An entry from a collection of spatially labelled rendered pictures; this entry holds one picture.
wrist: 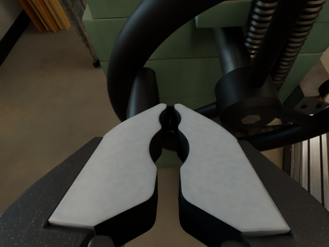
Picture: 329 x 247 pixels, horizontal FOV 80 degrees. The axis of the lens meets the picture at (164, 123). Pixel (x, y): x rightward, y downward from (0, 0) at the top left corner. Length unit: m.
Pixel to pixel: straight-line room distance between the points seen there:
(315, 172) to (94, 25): 0.87
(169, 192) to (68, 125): 0.70
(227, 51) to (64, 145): 1.08
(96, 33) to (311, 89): 0.47
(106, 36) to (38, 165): 0.97
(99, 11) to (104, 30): 0.03
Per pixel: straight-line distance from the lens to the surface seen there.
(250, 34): 0.26
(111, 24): 0.37
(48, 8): 1.90
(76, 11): 1.29
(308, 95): 0.55
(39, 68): 1.70
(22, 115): 1.49
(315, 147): 1.00
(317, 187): 0.93
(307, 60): 0.50
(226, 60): 0.25
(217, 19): 0.25
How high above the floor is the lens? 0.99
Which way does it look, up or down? 60 degrees down
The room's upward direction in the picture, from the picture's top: 5 degrees counter-clockwise
